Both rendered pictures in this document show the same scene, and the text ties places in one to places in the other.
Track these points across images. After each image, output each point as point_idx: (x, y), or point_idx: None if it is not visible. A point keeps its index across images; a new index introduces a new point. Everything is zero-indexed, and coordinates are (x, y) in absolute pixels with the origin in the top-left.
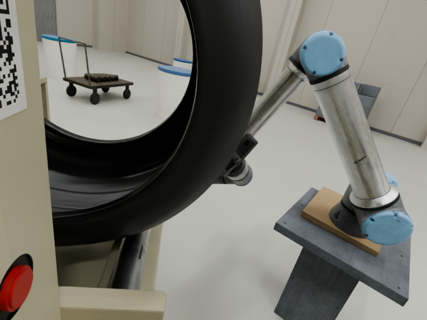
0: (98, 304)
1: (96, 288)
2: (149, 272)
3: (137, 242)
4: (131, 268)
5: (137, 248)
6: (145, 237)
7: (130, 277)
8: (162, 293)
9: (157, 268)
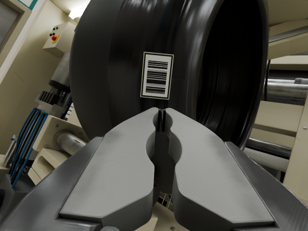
0: (73, 123)
1: (79, 126)
2: (62, 161)
3: (83, 142)
4: (73, 136)
5: (80, 140)
6: (83, 145)
7: (70, 134)
8: (53, 116)
9: (58, 163)
